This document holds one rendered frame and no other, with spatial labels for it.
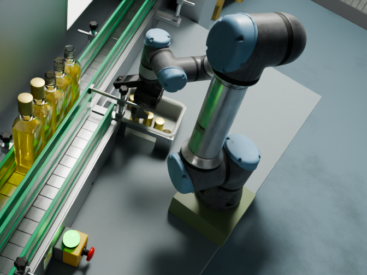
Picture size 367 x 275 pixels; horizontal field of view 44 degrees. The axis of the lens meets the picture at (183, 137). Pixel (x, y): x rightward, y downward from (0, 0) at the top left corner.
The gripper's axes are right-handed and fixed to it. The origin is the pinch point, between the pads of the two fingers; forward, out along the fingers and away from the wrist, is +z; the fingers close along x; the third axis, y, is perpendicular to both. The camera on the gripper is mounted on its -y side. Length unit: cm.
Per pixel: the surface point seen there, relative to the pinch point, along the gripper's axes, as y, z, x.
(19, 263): -1, -20, -71
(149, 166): 12.1, 6.0, -15.0
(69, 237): 2, -4, -54
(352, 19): 107, 79, 265
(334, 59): 97, 82, 202
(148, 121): 5.4, 1.4, -0.5
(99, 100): -11.6, -5.1, -5.5
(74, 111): -13.0, -14.9, -21.9
